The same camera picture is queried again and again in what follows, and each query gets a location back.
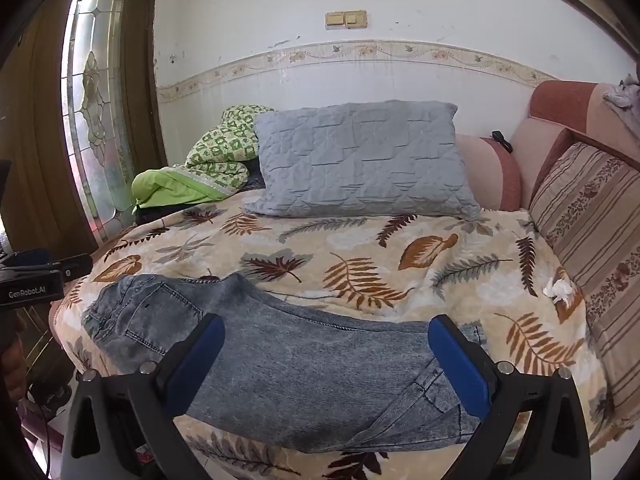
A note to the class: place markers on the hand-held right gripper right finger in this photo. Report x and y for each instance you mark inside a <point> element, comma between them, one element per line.
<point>457,367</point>

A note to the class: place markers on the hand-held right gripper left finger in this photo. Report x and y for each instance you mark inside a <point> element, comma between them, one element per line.
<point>201,360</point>

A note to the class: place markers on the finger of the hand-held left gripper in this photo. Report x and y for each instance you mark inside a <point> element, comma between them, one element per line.
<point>75,266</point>

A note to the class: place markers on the grey-blue denim pants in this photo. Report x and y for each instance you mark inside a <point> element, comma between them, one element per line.
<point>300,350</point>

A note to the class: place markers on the crumpled white tissue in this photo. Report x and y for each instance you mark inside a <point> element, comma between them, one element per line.
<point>557,290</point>

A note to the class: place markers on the leaf print fleece blanket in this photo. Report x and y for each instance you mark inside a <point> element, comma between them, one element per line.
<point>375,260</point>

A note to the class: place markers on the stained glass window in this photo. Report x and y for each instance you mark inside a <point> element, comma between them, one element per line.
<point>95,110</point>

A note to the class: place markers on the green patterned quilt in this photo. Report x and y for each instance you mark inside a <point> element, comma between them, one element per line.
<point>220,155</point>

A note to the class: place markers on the striped floral cushion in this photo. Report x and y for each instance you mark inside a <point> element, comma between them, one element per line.
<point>590,220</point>

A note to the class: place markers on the grey quilted pillow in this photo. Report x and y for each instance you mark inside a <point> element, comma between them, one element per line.
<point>360,160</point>

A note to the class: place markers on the small black object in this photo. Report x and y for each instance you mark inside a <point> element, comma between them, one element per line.
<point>501,141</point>

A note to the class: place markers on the pink red sofa cushions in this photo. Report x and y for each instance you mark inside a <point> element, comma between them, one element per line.
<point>555,110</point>

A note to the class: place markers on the crumpled grey cloth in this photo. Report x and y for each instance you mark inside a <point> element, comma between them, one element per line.
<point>622,92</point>

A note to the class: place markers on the brown wooden door frame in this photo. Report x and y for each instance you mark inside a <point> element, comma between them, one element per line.
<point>35,125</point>

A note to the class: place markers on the yellowed wall switch plate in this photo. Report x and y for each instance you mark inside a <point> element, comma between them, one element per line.
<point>346,19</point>

